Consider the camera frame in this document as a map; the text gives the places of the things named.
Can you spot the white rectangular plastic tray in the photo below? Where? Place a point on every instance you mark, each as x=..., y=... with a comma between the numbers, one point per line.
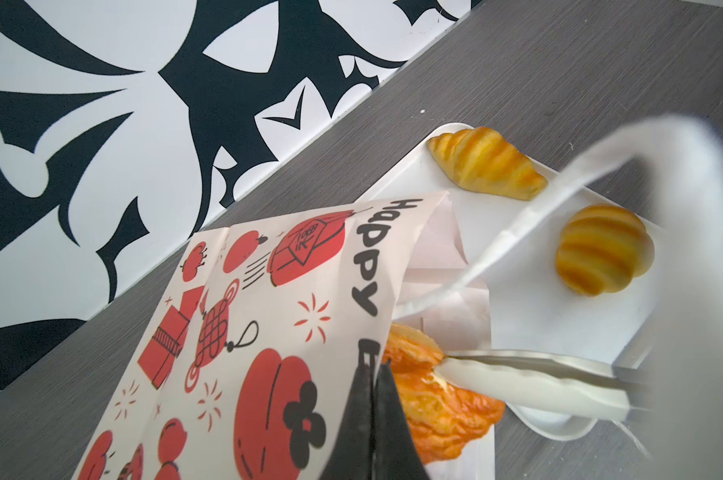
x=529, y=307

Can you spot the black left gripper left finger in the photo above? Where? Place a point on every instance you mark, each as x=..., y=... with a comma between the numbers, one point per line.
x=352, y=454

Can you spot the steel tongs with white tips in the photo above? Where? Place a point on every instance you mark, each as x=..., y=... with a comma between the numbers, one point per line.
x=553, y=383

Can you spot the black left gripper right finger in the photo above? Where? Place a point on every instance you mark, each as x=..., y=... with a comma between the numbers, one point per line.
x=395, y=453

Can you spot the yellow fake croissant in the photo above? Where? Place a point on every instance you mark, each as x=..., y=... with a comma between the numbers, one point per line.
x=480, y=160

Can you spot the yellow round fake bun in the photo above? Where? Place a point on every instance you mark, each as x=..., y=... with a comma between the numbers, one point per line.
x=602, y=249

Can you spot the orange fake puff pastry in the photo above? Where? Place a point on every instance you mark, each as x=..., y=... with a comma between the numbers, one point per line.
x=442, y=418

